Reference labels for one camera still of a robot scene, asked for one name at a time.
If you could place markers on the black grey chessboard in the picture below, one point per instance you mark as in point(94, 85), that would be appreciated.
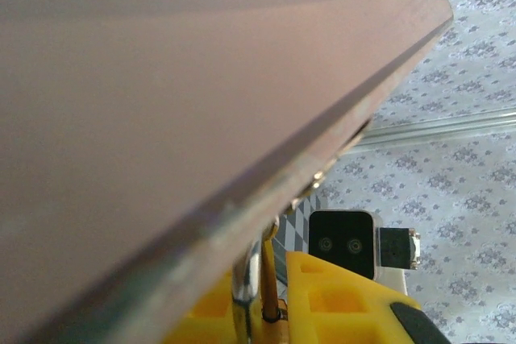
point(298, 231)

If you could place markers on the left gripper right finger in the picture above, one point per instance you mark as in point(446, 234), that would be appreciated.
point(342, 307)

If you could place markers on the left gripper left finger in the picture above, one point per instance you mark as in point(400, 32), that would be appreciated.
point(209, 320)

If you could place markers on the pink tin box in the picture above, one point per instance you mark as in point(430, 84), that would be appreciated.
point(161, 118)

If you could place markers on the aluminium frame post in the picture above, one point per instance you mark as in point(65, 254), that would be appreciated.
point(443, 128)

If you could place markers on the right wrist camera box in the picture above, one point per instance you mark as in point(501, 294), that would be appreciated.
point(342, 243)

